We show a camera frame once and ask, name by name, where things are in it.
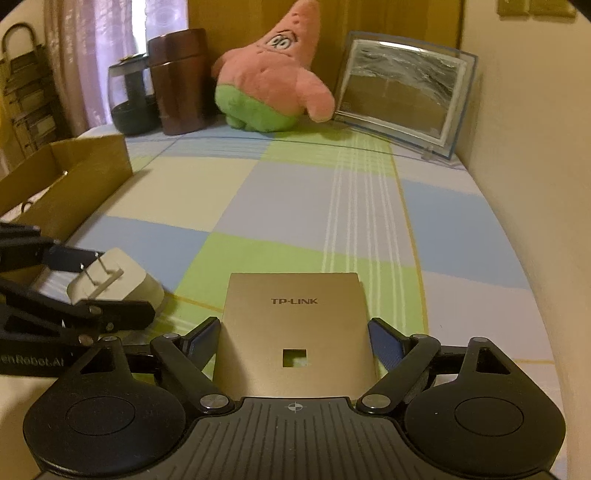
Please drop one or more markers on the glass picture frame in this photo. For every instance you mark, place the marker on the glass picture frame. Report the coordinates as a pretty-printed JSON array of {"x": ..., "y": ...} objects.
[{"x": 401, "y": 92}]

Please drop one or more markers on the black folding rack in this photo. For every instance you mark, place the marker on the black folding rack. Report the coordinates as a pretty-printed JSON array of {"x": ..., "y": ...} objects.
[{"x": 27, "y": 92}]

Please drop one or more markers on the gold wall panel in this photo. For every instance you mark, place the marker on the gold wall panel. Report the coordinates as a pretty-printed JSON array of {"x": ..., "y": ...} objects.
[{"x": 295, "y": 323}]

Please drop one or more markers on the lilac lace curtain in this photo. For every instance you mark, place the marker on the lilac lace curtain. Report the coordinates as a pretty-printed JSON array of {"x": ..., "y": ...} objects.
[{"x": 92, "y": 46}]

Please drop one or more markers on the white power adapter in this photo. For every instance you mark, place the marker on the white power adapter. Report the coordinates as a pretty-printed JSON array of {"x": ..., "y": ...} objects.
[{"x": 138, "y": 281}]

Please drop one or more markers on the gold wall switch plate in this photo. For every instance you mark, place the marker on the gold wall switch plate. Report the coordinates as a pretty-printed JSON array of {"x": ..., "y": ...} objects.
[
  {"x": 515, "y": 7},
  {"x": 554, "y": 8}
]

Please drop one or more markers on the brown metal thermos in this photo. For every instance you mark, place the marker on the brown metal thermos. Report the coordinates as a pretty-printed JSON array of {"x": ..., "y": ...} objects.
[{"x": 180, "y": 87}]

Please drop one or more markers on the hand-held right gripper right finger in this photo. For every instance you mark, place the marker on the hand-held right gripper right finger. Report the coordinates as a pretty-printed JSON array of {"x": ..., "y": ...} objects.
[{"x": 387, "y": 344}]

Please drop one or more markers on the brown cardboard box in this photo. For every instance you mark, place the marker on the brown cardboard box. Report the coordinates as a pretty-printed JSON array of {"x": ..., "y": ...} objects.
[{"x": 87, "y": 184}]

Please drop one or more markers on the pink starfish plush toy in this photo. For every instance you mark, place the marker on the pink starfish plush toy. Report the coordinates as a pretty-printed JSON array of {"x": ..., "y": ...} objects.
[{"x": 268, "y": 78}]

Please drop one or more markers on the glass jar dark base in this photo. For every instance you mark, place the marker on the glass jar dark base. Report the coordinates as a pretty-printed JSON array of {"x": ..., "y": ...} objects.
[{"x": 134, "y": 115}]

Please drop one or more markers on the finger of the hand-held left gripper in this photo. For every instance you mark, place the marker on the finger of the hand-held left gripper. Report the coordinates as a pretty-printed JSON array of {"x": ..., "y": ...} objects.
[
  {"x": 60, "y": 256},
  {"x": 124, "y": 316}
]

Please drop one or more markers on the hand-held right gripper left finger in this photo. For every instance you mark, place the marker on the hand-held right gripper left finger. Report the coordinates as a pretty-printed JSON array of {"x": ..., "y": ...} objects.
[{"x": 205, "y": 339}]

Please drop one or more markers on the checkered tablecloth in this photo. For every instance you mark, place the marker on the checkered tablecloth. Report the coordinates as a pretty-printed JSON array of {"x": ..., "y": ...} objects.
[{"x": 300, "y": 207}]

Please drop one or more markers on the yellow curtain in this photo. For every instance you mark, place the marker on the yellow curtain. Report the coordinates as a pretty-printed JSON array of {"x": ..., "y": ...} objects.
[{"x": 392, "y": 18}]

